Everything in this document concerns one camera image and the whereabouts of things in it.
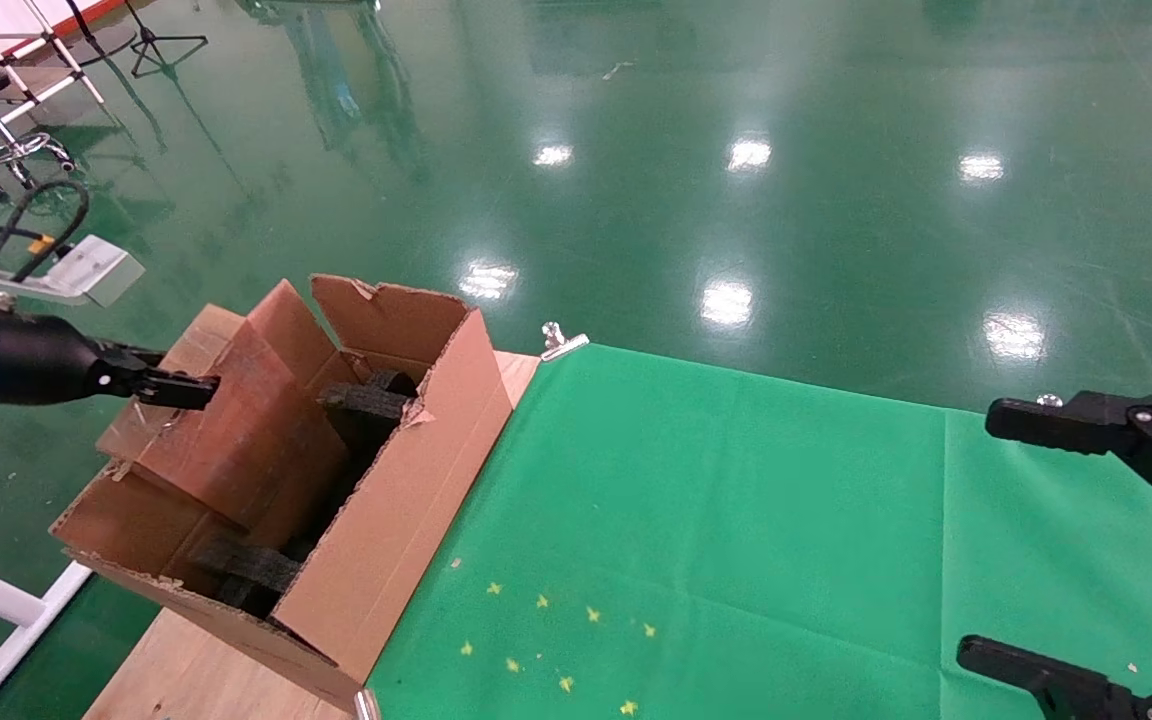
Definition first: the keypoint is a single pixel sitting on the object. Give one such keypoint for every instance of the black tripod stand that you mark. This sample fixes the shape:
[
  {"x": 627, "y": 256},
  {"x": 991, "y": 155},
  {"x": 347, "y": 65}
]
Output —
[{"x": 151, "y": 45}]

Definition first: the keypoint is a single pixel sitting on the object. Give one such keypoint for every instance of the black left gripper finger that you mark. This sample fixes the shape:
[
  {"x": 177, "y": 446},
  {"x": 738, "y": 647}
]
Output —
[
  {"x": 181, "y": 390},
  {"x": 141, "y": 357}
]

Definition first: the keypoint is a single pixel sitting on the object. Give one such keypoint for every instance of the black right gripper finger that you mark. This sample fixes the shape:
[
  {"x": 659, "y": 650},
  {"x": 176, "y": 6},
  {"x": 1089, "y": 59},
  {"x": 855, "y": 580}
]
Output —
[
  {"x": 1066, "y": 690},
  {"x": 1116, "y": 420}
]

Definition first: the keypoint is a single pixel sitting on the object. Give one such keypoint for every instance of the black round-base stand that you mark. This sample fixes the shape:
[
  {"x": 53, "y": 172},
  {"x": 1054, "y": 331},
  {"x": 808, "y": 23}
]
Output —
[{"x": 101, "y": 40}]

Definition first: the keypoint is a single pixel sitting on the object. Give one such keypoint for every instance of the green table cloth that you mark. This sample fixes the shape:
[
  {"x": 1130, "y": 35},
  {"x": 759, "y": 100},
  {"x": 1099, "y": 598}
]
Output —
[{"x": 786, "y": 560}]

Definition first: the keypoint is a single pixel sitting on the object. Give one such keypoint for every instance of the white metal rack frame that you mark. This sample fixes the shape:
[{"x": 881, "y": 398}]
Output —
[{"x": 26, "y": 45}]

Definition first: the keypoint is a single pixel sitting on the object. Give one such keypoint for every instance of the large open cardboard carton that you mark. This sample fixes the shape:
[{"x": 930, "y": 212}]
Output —
[{"x": 406, "y": 500}]

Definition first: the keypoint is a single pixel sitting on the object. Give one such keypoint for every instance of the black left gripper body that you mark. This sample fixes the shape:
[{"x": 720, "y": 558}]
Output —
[{"x": 26, "y": 358}]

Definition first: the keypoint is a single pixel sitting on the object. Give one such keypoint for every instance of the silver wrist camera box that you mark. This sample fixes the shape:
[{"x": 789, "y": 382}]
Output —
[{"x": 91, "y": 270}]

